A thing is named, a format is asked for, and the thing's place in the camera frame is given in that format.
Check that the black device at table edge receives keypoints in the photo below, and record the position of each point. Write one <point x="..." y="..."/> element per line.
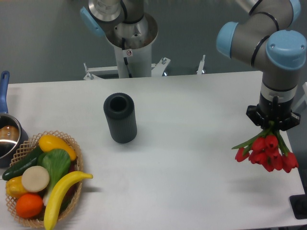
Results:
<point x="299" y="206"/>

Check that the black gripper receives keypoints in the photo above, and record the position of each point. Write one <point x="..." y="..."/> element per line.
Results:
<point x="277" y="117"/>

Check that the yellow plastic banana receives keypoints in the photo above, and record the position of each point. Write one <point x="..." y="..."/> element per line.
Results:
<point x="57" y="195"/>

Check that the green plastic bok choy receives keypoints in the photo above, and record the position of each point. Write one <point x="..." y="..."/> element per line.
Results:
<point x="57" y="163"/>

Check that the dark grey ribbed vase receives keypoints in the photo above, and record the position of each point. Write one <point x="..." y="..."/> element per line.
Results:
<point x="119" y="110"/>

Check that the orange plastic fruit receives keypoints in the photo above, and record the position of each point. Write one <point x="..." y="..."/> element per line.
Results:
<point x="29" y="205"/>

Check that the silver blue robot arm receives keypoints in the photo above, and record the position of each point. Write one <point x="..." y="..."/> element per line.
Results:
<point x="264" y="42"/>

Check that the red tulip bouquet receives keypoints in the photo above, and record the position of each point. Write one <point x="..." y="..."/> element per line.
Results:
<point x="267" y="149"/>

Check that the yellow plastic squash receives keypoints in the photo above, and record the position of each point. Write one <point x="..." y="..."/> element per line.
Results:
<point x="50" y="142"/>

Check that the dark green plastic cucumber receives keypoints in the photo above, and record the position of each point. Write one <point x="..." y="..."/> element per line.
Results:
<point x="22" y="165"/>

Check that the woven wicker basket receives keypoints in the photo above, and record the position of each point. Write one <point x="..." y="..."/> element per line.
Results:
<point x="70" y="200"/>

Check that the yellow plastic bell pepper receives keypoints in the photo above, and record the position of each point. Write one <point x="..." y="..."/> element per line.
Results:
<point x="15" y="188"/>

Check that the blue handled saucepan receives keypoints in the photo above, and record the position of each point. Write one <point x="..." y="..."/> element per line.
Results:
<point x="12" y="135"/>

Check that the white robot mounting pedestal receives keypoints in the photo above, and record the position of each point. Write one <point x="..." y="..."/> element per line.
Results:
<point x="132" y="44"/>

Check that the beige round plastic slice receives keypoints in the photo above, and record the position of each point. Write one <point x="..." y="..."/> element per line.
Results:
<point x="35" y="179"/>

